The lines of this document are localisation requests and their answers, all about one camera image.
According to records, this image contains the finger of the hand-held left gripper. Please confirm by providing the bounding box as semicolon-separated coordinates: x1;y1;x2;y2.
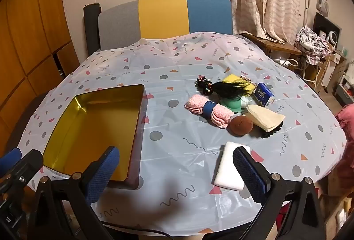
0;148;44;199

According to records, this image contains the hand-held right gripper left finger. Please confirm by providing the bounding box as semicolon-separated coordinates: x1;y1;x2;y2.
28;146;121;240

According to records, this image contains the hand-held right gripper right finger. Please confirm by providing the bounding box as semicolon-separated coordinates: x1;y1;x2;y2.
232;146;332;240

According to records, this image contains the white rectangular block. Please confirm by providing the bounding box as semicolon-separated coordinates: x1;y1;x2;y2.
214;142;251;191

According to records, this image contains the gold tin box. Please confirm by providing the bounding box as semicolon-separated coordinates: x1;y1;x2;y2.
43;84;146;182

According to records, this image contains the brown round sponge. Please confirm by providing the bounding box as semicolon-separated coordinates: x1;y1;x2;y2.
228;115;253;136

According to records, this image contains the beige cloth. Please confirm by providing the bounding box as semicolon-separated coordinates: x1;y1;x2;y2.
245;104;286;132

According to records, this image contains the blue tissue pack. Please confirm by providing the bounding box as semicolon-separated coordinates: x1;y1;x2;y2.
254;83;275;107

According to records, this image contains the black hairpiece with beaded tie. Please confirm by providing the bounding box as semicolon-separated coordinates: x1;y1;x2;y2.
196;77;252;99

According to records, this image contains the pink towel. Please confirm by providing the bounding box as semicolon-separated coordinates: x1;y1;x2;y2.
185;94;234;129

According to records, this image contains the black hair claw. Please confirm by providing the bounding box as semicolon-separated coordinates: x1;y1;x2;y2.
258;122;284;139

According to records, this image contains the leopard print hair clip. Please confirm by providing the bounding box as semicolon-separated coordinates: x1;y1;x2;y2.
239;75;256;85

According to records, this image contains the yellow sponge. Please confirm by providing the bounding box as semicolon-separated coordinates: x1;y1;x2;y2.
223;74;256;97

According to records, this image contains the pink cloth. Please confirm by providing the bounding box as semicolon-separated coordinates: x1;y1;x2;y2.
335;104;354;168

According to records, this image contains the white folding rack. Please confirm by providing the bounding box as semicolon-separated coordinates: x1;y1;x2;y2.
301;57;332;94

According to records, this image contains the wooden wardrobe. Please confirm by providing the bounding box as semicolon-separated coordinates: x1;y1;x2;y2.
0;0;81;152

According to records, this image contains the patterned plastic tablecloth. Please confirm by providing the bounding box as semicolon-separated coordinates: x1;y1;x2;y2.
18;32;347;235

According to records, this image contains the wooden side table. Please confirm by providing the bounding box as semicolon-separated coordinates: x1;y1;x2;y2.
240;32;303;63

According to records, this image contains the black rolled mat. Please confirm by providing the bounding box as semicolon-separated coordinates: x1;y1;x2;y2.
84;3;102;56

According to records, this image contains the pile of clothes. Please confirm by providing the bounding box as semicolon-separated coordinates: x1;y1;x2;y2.
295;25;332;65

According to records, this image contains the grey yellow blue chair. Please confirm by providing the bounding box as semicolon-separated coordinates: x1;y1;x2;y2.
97;0;233;52

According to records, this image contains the black monitor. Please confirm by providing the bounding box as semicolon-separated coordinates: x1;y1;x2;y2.
314;12;342;44

